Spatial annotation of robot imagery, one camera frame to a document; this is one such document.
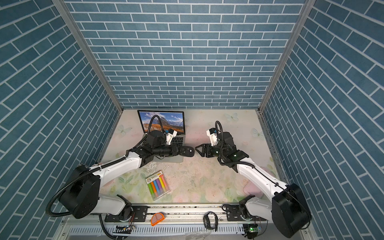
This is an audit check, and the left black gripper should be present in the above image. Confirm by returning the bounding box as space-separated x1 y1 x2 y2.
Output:
152 143 187 157

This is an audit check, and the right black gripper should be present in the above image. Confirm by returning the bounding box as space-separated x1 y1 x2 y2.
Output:
196 143 228 160

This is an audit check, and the silver laptop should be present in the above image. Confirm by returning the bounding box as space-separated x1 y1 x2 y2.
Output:
138 110 186 163

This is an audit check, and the black wireless mouse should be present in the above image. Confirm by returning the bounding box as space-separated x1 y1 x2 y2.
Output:
179 146 195 158

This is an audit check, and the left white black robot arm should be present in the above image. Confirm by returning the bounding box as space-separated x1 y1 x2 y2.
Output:
45 129 195 222

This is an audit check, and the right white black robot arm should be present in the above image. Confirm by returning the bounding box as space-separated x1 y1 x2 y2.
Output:
195 121 312 238

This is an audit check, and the pack of coloured highlighters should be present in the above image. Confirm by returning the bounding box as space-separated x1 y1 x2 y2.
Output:
145 171 170 201

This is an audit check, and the pink notebook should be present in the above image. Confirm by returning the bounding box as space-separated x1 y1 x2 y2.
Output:
239 165 272 200

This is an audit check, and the black wristwatch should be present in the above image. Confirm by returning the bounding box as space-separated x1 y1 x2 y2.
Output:
203 211 219 232

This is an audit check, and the orange semicircular tool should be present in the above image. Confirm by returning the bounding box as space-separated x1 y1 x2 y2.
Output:
151 212 165 227

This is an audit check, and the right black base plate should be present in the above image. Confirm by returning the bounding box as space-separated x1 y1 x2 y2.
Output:
221 204 266 222

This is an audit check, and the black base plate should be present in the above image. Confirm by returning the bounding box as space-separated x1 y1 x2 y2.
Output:
104 206 149 223
221 204 266 222

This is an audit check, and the aluminium front rail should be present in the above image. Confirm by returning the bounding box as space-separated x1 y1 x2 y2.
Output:
54 203 281 240

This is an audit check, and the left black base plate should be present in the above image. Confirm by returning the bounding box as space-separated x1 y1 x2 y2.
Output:
104 206 149 223

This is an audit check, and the small circuit board with wires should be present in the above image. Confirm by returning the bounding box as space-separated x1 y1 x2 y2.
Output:
113 225 136 235

